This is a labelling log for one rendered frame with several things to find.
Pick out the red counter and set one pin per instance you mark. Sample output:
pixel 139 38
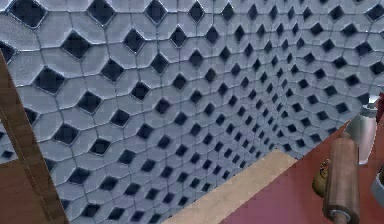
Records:
pixel 283 200

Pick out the olive round fruit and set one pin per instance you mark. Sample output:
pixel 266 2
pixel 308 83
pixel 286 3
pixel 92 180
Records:
pixel 320 181

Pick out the brown wooden pepper mill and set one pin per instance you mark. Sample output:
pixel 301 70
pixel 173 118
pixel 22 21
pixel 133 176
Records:
pixel 342 180

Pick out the grey metal bowl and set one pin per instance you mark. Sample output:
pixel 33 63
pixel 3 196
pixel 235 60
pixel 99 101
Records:
pixel 379 188

